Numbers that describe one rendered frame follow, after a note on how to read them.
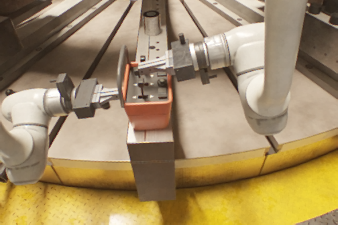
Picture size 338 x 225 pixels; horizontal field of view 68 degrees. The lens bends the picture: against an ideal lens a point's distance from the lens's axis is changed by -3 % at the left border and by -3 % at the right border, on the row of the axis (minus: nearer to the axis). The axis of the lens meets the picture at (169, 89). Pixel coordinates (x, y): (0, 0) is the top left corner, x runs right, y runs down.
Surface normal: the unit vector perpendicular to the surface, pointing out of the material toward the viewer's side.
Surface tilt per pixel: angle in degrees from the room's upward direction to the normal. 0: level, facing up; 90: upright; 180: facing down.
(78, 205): 0
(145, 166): 90
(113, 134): 0
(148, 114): 98
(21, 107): 31
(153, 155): 90
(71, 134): 0
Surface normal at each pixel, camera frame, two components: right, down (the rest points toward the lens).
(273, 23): -0.68, 0.65
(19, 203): -0.03, -0.75
